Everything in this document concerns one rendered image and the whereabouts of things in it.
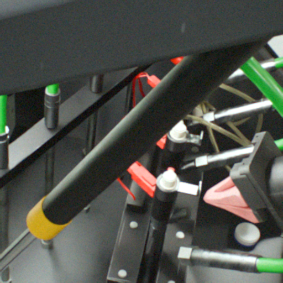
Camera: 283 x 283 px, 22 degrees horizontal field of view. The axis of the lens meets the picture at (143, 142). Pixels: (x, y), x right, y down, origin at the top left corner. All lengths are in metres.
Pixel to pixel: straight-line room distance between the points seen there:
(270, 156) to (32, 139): 0.30
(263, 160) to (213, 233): 0.43
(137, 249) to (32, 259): 0.22
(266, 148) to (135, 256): 0.26
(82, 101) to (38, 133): 0.08
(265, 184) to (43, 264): 0.46
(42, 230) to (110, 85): 0.62
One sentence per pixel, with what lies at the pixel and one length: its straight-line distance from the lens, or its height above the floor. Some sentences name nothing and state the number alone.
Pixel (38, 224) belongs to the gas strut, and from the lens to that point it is 0.38.
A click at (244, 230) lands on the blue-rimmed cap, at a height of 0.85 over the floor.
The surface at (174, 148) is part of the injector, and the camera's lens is 0.90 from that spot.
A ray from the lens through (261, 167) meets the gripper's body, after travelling 0.77.
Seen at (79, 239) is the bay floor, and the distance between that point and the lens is 1.15.
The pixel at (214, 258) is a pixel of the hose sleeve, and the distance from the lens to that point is 0.75.
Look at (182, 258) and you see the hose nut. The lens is 0.77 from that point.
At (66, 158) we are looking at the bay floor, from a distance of 1.25.
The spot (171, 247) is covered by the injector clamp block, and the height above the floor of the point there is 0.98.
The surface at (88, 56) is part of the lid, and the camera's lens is 0.24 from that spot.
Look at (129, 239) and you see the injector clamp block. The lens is 0.97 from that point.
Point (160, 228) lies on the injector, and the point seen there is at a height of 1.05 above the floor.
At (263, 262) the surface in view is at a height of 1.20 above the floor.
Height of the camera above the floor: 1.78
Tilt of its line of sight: 47 degrees down
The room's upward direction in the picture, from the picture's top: 10 degrees clockwise
